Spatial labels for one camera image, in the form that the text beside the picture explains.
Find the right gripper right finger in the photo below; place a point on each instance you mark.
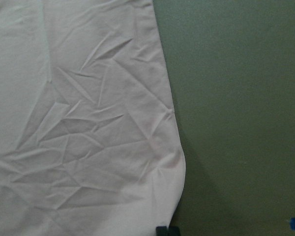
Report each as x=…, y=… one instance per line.
x=173, y=231

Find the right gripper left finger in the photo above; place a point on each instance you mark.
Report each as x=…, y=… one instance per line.
x=161, y=231

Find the pink snoopy t-shirt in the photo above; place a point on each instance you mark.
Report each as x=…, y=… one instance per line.
x=89, y=144

